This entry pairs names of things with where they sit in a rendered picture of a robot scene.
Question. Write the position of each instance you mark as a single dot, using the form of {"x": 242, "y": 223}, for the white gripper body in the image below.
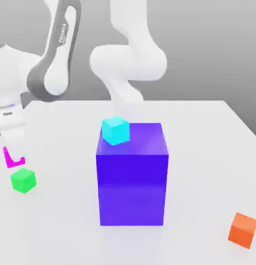
{"x": 9, "y": 121}

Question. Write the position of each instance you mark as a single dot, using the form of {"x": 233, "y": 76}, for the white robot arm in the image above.
{"x": 129, "y": 62}

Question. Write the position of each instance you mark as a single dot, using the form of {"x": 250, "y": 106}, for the small green cube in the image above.
{"x": 23, "y": 180}

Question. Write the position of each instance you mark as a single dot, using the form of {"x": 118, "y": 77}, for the small cyan cube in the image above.
{"x": 115, "y": 130}

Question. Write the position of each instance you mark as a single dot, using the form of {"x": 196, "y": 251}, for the small orange cube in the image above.
{"x": 242, "y": 230}

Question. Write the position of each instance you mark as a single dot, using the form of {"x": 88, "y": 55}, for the large purple box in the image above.
{"x": 131, "y": 186}

